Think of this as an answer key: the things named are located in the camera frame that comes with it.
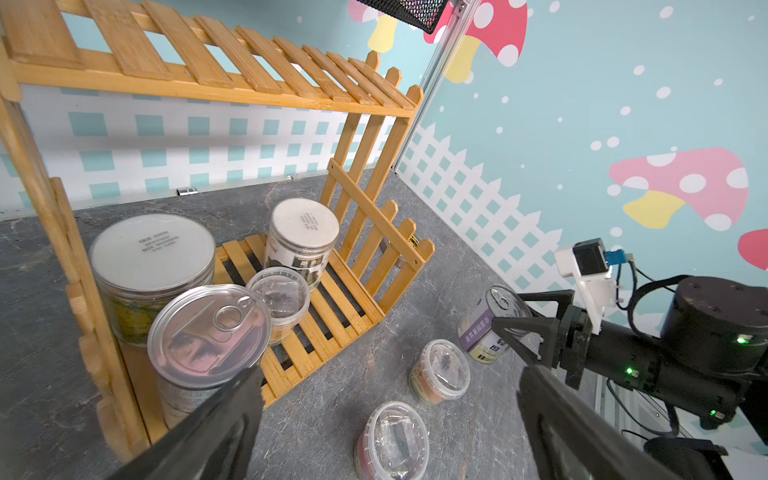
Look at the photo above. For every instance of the tall silver pull-tab can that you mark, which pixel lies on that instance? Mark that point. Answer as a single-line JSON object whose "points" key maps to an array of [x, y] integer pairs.
{"points": [[202, 339]]}

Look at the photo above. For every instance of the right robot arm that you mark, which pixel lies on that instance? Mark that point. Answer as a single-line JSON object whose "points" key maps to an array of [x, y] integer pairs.
{"points": [[695, 343]]}

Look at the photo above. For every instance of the short pull-tab tin can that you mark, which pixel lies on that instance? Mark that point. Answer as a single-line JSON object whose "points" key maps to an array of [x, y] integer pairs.
{"points": [[475, 332]]}

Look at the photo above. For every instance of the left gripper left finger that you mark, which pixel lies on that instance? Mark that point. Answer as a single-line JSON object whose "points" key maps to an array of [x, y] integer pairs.
{"points": [[215, 441]]}

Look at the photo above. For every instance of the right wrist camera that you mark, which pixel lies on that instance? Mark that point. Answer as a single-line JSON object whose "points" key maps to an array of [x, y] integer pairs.
{"points": [[591, 266]]}

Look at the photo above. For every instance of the wooden two-tier shelf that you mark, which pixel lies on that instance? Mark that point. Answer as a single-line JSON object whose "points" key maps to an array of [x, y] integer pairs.
{"points": [[99, 96]]}

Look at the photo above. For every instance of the black wire basket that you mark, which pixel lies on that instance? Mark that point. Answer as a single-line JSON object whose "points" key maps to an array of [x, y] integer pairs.
{"points": [[422, 14]]}

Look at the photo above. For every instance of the orange seed plastic jar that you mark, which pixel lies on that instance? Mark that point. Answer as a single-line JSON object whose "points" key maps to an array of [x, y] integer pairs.
{"points": [[440, 374]]}

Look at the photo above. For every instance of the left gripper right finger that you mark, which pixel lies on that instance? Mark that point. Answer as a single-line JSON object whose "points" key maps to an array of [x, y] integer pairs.
{"points": [[569, 440]]}

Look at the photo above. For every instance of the small clear lid jar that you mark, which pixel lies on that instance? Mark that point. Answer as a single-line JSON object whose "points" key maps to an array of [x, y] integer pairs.
{"points": [[286, 295]]}

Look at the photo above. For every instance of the white lid jar right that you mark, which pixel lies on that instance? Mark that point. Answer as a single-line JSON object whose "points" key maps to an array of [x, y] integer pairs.
{"points": [[301, 236]]}

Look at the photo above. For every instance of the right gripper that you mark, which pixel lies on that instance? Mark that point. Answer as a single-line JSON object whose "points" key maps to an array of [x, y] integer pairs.
{"points": [[544, 341]]}

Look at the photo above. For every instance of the red seed plastic jar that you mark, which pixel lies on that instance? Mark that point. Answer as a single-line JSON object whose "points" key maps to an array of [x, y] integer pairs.
{"points": [[394, 444]]}

